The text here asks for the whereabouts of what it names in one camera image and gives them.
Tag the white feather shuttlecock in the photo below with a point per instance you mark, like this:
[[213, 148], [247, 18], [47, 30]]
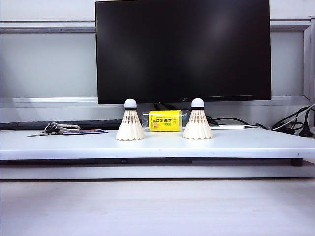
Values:
[[130, 129], [197, 127]]

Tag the yellow label plastic bottle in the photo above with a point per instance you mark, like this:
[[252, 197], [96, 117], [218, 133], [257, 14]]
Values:
[[162, 120]]

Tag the white desk riser board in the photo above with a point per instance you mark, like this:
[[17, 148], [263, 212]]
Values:
[[157, 146]]

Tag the flat white device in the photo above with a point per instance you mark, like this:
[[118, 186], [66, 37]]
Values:
[[229, 127]]

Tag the black computer monitor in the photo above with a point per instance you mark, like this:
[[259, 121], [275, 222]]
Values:
[[182, 49]]

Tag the black bar under riser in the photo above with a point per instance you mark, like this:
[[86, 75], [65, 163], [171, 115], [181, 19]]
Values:
[[98, 161]]

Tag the blue key tag card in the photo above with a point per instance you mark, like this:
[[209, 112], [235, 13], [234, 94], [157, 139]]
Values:
[[83, 132]]

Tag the black keyboard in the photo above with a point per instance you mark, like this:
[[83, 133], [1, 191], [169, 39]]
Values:
[[73, 124]]

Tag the metal key bunch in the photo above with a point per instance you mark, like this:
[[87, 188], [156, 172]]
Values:
[[50, 129]]

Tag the black riser foot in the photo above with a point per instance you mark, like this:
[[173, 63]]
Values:
[[297, 162]]

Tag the black power plug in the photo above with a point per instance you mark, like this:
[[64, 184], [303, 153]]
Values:
[[306, 130]]

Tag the silver horizontal wall rail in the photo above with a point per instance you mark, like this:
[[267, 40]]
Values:
[[49, 102]]

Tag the grey horizontal wall rail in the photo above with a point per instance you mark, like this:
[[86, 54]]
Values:
[[49, 27]]

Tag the aluminium frame post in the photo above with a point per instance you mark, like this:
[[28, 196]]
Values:
[[308, 61]]

